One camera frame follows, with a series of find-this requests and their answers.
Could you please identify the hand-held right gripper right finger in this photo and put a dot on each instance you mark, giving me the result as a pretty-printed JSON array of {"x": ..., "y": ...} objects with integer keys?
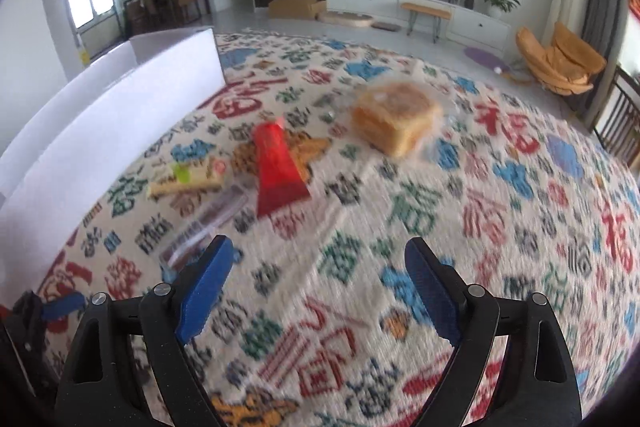
[{"x": 432, "y": 292}]

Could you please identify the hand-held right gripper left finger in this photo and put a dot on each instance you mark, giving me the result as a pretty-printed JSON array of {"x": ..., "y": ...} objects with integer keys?
[{"x": 205, "y": 292}]

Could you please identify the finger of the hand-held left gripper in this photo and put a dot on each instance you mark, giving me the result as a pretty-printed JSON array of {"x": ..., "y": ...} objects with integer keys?
[{"x": 62, "y": 305}]

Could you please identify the clear long snack packet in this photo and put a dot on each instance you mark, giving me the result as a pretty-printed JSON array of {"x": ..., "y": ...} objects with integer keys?
[{"x": 210, "y": 217}]

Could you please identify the yellow snack packet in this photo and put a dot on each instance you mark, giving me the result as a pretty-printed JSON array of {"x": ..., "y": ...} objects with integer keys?
[{"x": 190, "y": 182}]

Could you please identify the red snack packet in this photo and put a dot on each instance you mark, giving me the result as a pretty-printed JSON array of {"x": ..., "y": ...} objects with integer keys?
[{"x": 275, "y": 172}]

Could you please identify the white cardboard box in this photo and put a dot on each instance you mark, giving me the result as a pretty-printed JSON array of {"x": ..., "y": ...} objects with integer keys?
[{"x": 100, "y": 132}]

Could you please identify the yellow bread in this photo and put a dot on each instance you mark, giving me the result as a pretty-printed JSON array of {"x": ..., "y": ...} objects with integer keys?
[{"x": 395, "y": 117}]

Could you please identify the printed woven blanket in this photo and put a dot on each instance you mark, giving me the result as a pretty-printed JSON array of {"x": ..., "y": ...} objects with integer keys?
[{"x": 350, "y": 232}]

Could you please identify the purple floor mat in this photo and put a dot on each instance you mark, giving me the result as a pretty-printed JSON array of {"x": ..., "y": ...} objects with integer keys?
[{"x": 482, "y": 56}]

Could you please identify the dark wooden chair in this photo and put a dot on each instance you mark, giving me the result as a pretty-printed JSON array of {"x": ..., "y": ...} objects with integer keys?
[{"x": 622, "y": 127}]

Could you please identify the orange lounge chair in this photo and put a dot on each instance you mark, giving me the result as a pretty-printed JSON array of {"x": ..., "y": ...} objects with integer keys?
[{"x": 555, "y": 57}]

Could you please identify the small grey floor mat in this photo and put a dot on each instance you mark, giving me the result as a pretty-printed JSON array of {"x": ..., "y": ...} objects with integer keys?
[{"x": 387, "y": 26}]

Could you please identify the wooden bench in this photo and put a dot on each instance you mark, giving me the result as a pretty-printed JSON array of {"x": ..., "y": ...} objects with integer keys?
[{"x": 425, "y": 9}]

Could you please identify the beige round cat scratcher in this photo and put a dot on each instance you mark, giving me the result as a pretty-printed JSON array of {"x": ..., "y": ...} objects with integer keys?
[{"x": 347, "y": 19}]

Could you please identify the brown cardboard box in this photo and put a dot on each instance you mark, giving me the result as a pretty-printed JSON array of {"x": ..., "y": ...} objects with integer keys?
[{"x": 295, "y": 8}]

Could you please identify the red wall hanging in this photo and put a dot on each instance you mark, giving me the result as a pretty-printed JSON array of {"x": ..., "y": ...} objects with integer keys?
[{"x": 635, "y": 7}]

